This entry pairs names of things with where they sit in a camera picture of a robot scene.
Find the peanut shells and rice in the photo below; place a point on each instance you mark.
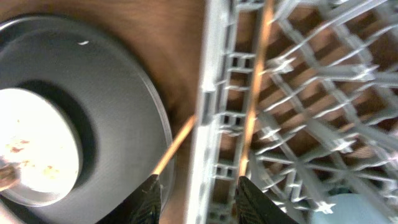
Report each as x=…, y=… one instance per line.
x=24, y=161

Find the blue plastic cup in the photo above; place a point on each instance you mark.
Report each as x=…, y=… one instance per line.
x=349, y=209

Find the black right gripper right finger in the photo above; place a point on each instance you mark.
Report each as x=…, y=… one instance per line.
x=254, y=207

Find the grey plate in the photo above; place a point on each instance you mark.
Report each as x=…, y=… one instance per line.
x=27, y=115

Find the round black tray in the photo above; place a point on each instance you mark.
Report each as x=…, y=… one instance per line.
x=117, y=112

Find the wooden chopstick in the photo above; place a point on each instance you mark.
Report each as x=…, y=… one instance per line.
x=174, y=146
x=261, y=49

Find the grey plastic dishwasher rack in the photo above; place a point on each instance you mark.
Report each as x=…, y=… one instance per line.
x=326, y=116

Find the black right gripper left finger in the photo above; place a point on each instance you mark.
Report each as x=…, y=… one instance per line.
x=143, y=206

